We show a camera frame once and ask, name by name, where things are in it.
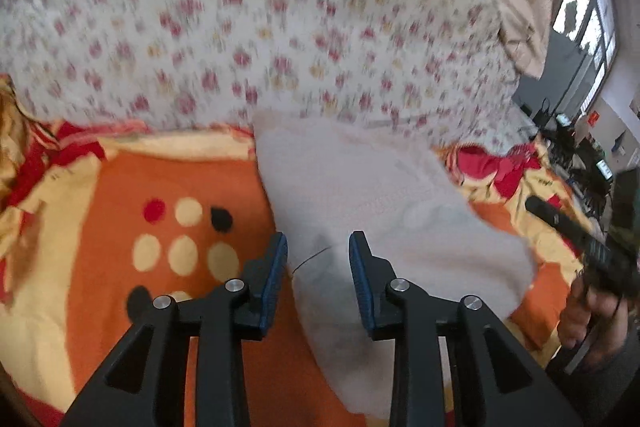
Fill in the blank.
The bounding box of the person's right hand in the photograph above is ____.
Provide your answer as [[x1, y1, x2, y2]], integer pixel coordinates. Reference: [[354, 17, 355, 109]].
[[557, 277, 631, 368]]

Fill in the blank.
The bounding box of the floral quilt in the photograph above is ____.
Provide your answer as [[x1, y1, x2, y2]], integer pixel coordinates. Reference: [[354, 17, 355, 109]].
[[0, 0, 526, 158]]

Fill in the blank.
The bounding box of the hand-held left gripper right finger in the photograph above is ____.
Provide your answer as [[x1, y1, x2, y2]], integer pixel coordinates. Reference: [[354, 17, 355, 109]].
[[348, 231, 583, 427]]

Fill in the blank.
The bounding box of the cluttered desk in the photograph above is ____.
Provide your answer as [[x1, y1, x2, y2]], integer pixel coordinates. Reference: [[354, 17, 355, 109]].
[[520, 97, 640, 218]]

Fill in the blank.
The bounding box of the beige zip jacket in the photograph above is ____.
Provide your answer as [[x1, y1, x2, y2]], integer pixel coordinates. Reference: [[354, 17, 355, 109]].
[[252, 109, 538, 423]]

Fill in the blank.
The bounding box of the window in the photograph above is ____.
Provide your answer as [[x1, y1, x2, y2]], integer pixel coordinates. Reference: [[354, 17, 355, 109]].
[[552, 0, 621, 118]]

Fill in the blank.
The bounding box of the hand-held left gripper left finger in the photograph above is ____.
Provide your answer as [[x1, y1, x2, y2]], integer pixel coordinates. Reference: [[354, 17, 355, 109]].
[[60, 232, 289, 427]]

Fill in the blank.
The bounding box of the orange yellow red printed blanket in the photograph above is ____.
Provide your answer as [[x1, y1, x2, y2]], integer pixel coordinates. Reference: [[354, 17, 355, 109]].
[[0, 74, 601, 427]]

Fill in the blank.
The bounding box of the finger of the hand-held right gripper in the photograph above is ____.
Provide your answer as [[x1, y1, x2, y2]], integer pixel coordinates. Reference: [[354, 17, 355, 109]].
[[525, 196, 608, 265]]

